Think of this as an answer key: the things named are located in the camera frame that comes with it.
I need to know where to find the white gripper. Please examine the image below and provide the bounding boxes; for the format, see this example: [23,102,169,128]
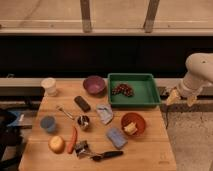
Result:
[166,73,203,107]

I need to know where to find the blue sponge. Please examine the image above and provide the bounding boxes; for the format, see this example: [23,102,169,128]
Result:
[106,127,127,149]

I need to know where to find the red bowl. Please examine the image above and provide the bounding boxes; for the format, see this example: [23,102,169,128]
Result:
[121,112,146,137]

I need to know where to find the small metal clip object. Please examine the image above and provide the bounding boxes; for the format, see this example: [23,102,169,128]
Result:
[74,140,89,156]

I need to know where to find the wooden table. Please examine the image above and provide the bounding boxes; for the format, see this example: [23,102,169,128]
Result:
[18,78,178,171]

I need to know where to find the black chair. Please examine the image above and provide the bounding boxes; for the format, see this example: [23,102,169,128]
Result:
[0,108,23,171]

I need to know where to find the white cup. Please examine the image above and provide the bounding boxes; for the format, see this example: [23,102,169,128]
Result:
[41,78,57,96]

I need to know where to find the blue cup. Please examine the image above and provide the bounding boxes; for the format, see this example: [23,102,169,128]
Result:
[40,116,56,133]

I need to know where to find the yellow banana piece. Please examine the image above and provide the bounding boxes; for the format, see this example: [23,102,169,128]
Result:
[124,122,137,135]

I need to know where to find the orange carrot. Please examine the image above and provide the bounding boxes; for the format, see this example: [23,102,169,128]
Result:
[67,126,78,154]

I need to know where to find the black handled kitchen utensil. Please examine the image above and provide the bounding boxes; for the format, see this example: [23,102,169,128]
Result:
[84,151,124,162]

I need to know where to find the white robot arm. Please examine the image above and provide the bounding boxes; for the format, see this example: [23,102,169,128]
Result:
[166,53,213,107]

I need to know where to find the yellow apple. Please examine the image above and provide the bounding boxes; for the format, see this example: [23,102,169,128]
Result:
[48,136,65,154]

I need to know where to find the dark brown rectangular block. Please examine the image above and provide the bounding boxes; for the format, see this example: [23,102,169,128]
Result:
[74,96,91,112]

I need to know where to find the purple bowl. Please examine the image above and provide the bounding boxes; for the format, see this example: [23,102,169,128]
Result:
[83,75,106,95]

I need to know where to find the light blue folded cloth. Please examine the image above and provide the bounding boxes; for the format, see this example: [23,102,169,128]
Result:
[96,104,114,125]

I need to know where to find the green plastic tray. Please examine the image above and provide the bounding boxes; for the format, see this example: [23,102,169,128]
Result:
[108,73,161,108]

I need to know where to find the dark red grapes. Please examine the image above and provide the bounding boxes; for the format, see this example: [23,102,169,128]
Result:
[112,83,134,97]

